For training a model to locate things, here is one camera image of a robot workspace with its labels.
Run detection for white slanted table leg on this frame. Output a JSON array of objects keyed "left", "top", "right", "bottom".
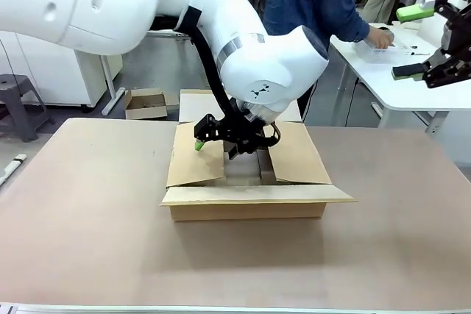
[{"left": 102, "top": 52, "right": 127, "bottom": 115}]

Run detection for white bar with black band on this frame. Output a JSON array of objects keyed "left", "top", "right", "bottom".
[{"left": 0, "top": 153, "right": 27, "bottom": 187}]

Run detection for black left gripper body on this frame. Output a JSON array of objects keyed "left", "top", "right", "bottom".
[{"left": 219, "top": 115, "right": 276, "bottom": 156}]

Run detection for black hanging table cable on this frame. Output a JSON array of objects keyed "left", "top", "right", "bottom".
[{"left": 352, "top": 74, "right": 361, "bottom": 127}]

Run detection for large cardboard box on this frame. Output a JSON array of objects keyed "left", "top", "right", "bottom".
[{"left": 159, "top": 88, "right": 359, "bottom": 222}]

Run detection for printed white paper sheet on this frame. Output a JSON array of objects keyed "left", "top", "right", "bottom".
[{"left": 367, "top": 40, "right": 417, "bottom": 58}]

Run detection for white storage cabinet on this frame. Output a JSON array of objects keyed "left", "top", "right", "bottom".
[{"left": 0, "top": 29, "right": 124, "bottom": 107}]

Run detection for white rounded table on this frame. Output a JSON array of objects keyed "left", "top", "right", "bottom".
[{"left": 328, "top": 21, "right": 471, "bottom": 135}]

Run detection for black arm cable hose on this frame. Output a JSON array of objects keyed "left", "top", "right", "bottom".
[{"left": 183, "top": 6, "right": 238, "bottom": 124}]

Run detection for person's left hand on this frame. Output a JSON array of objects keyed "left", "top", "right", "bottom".
[{"left": 365, "top": 26, "right": 395, "bottom": 50}]

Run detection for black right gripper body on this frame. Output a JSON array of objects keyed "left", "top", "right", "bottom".
[{"left": 440, "top": 12, "right": 471, "bottom": 60}]

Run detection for person's left denim forearm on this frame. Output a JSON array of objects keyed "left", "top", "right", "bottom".
[{"left": 330, "top": 12, "right": 371, "bottom": 44}]

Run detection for small cardboard box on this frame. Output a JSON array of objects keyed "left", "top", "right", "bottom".
[{"left": 123, "top": 88, "right": 169, "bottom": 121}]

